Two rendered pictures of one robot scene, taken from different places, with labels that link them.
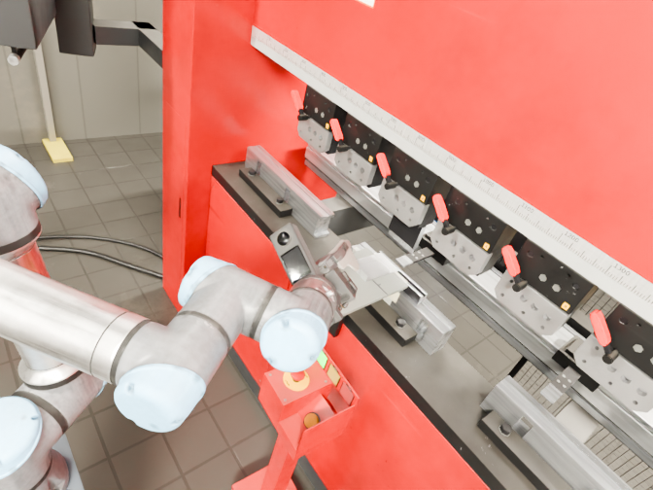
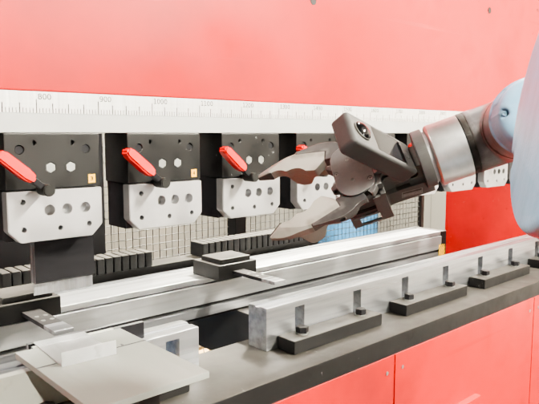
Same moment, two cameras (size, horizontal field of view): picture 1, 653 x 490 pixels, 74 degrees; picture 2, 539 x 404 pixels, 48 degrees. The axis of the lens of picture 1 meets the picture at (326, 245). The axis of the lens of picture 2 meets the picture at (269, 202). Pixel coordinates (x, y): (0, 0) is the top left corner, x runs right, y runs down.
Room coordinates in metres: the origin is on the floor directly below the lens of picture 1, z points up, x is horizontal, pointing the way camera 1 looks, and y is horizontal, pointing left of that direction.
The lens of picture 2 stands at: (0.59, 0.74, 1.34)
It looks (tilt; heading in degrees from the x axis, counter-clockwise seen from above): 6 degrees down; 275
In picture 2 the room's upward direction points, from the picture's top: straight up
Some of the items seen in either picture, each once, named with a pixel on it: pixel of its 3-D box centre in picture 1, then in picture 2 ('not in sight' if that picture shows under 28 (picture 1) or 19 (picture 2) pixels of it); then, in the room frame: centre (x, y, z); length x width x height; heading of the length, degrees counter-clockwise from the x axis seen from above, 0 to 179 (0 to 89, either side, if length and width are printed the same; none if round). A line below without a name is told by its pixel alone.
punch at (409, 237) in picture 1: (405, 230); (62, 262); (1.03, -0.20, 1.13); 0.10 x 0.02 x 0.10; 48
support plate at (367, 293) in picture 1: (354, 279); (108, 365); (0.92, -0.10, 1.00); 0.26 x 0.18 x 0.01; 138
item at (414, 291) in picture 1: (398, 276); (88, 340); (1.00, -0.23, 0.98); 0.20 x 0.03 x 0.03; 48
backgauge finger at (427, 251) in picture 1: (428, 250); (34, 309); (1.14, -0.31, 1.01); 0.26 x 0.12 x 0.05; 138
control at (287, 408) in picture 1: (306, 398); not in sight; (0.68, -0.06, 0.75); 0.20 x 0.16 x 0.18; 44
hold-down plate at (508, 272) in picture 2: not in sight; (500, 275); (0.04, -1.20, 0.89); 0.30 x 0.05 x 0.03; 48
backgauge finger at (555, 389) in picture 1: (572, 372); (243, 268); (0.79, -0.69, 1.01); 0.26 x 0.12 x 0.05; 138
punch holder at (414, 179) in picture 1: (414, 186); (45, 184); (1.04, -0.18, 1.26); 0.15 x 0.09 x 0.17; 48
